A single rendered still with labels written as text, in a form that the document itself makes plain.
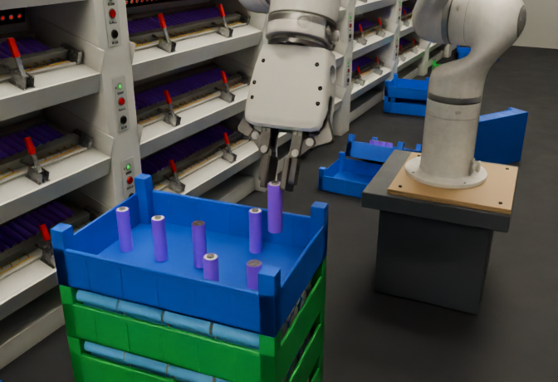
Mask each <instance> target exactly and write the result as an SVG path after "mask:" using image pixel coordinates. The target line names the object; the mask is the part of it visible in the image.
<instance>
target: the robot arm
mask: <svg viewBox="0 0 558 382"><path fill-rule="evenodd" d="M238 1H239V2H240V3H241V4H242V5H243V6H244V7H245V8H246V9H247V10H249V11H251V12H256V13H269V14H268V20H267V29H266V36H265V37H266V39H267V40H268V43H267V44H264V45H263V46H262V49H261V51H260V54H259V56H258V58H257V63H256V65H255V68H254V71H253V74H252V79H251V83H250V87H249V91H248V95H247V103H246V109H245V115H244V116H243V118H242V120H241V122H240V124H239V125H238V128H237V129H238V130H239V131H240V132H241V133H243V134H245V135H246V136H248V137H249V138H251V139H252V140H253V141H254V143H255V144H256V146H257V147H258V150H259V152H260V153H262V157H261V163H260V168H259V174H258V179H259V180H261V182H260V187H261V188H267V183H268V182H270V181H273V180H275V179H276V174H277V164H278V158H277V157H276V147H277V136H278V132H283V133H290V134H292V137H291V148H290V152H289V153H288V157H286V158H284V162H283V167H282V173H281V183H280V190H282V191H287V192H292V191H293V188H294V186H297V183H298V178H299V173H300V167H301V161H302V160H303V159H304V158H305V157H306V156H307V155H308V154H309V153H310V152H311V151H312V150H314V149H315V148H317V147H321V146H324V145H328V144H332V143H334V141H335V137H334V134H333V129H332V121H333V114H334V105H335V78H336V64H335V54H333V53H332V52H331V51H329V50H330V49H332V47H333V43H334V42H338V41H339V40H340V31H336V27H337V22H338V16H339V10H340V0H238ZM412 14H413V15H412V24H413V27H414V30H415V32H416V33H417V34H418V35H419V36H420V37H421V38H423V39H424V40H426V41H428V42H435V43H442V44H451V45H459V46H468V47H471V51H470V52H469V54H468V55H467V56H465V57H464V58H461V59H458V60H456V61H450V62H447V63H443V64H442V65H439V66H436V67H435V68H434V69H433V70H432V72H431V74H430V77H429V82H428V95H427V103H426V111H425V120H424V128H423V143H422V151H421V156H420V157H416V158H413V159H411V160H409V161H408V162H407V163H406V164H405V169H404V170H405V173H406V174H407V175H408V176H409V177H410V178H411V179H414V180H415V181H418V182H420V183H422V184H427V185H430V186H434V187H439V188H445V189H468V188H472V187H476V186H478V185H481V184H483V183H484V182H485V181H486V179H487V171H486V170H485V169H484V168H483V167H482V166H481V161H478V162H477V161H475V160H476V159H474V152H475V146H476V140H477V129H478V122H479V116H480V110H481V104H482V93H483V88H484V84H485V80H486V77H487V73H488V72H489V70H490V68H491V67H492V65H493V64H494V63H495V61H496V60H497V59H498V58H499V57H500V56H501V55H502V54H503V53H504V52H505V51H506V50H507V49H508V48H509V47H510V46H511V45H512V44H513V43H514V42H515V41H516V40H517V38H518V37H519V36H520V35H521V33H522V31H523V29H524V26H525V25H526V8H525V5H524V3H523V1H522V0H417V2H416V3H415V6H414V10H413V12H412ZM254 125H257V126H259V127H260V128H262V131H261V132H260V131H258V130H256V129H255V128H254ZM309 135H311V136H313V137H309Z"/></svg>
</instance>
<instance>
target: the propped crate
mask: <svg viewBox="0 0 558 382"><path fill-rule="evenodd" d="M395 149H398V150H404V151H410V152H417V153H421V151H422V145H421V144H417V145H416V150H415V149H405V148H404V142H400V141H398V145H397V147H394V146H393V147H392V148H390V147H385V146H379V145H374V144H370V143H365V142H357V141H355V135H352V134H349V137H348V142H347V147H346V152H345V156H349V157H354V158H359V159H368V160H373V161H378V162H383V163H384V162H385V161H386V160H387V158H388V157H389V156H390V155H391V154H392V153H393V151H394V150H395Z"/></svg>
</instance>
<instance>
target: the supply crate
mask: <svg viewBox="0 0 558 382"><path fill-rule="evenodd" d="M328 206H329V204H328V203H322V202H317V201H315V202H314V203H313V204H312V205H311V216H306V215H301V214H296V213H287V212H282V232H281V233H269V232H268V226H267V209H266V208H260V209H261V210H262V252H260V253H258V254H254V253H251V252H250V251H249V213H248V211H249V209H251V208H256V207H253V206H247V205H242V204H237V203H228V202H223V201H217V200H212V199H207V198H198V197H193V196H188V195H183V194H178V193H169V192H164V191H158V190H153V183H152V175H149V174H139V175H138V176H136V177H135V193H134V194H133V195H131V196H130V197H128V198H127V199H126V200H124V201H123V202H121V203H119V204H118V205H116V206H114V207H113V208H112V209H110V210H109V211H107V212H106V213H104V214H102V215H101V216H99V217H98V218H96V219H95V220H93V221H92V222H90V223H88V224H87V225H85V226H84V227H83V228H81V229H80V230H78V231H77V232H75V233H73V227H72V226H71V225H68V224H64V223H59V224H57V225H56V226H55V227H53V228H51V229H50V233H51V242H52V247H53V252H54V258H55V263H56V273H57V278H58V284H59V285H63V286H66V287H73V288H76V289H80V290H83V291H89V292H93V293H96V294H100V295H103V296H109V297H113V298H116V299H120V300H123V301H129V302H133V303H136V304H140V305H143V306H149V307H153V308H156V309H160V310H163V311H169V312H173V313H176V314H180V315H183V316H189V317H192V318H196V319H199V320H203V321H209V322H212V323H216V324H219V325H223V326H230V327H233V328H237V329H240V330H244V331H250V332H253V333H257V334H260V335H266V336H270V337H273V338H275V337H276V335H277V333H278V332H279V330H280V329H281V327H282V326H283V324H284V322H285V321H286V319H287V317H288V316H289V315H290V313H291V311H292V309H293V308H294V306H295V304H296V303H297V302H298V300H299V298H300V297H301V295H302V293H303V291H304V290H305V289H306V287H307V285H308V284H309V282H310V280H311V279H312V278H313V276H314V274H315V273H316V271H317V269H318V267H319V266H320V265H321V263H322V261H323V260H324V258H325V257H326V254H327V234H328ZM119 207H128V208H129V209H130V222H131V231H132V238H133V247H134V248H133V250H132V251H130V252H122V251H121V250H120V241H119V234H118V227H117V219H116V212H115V210H116V209H117V208H119ZM155 215H163V216H164V217H165V227H166V238H167V248H168V259H167V260H166V261H165V262H156V261H155V260H154V244H153V234H152V225H151V218H152V217H153V216H155ZM196 220H202V221H204V222H205V227H206V242H207V253H216V254H217V255H218V265H219V282H216V281H212V280H208V279H204V277H203V268H196V267H195V266H194V265H193V240H192V227H191V223H192V222H193V221H196ZM252 259H257V260H259V261H261V262H262V269H261V270H260V272H259V273H258V291H257V290H253V289H249V288H247V265H246V264H247V262H248V261H249V260H252Z"/></svg>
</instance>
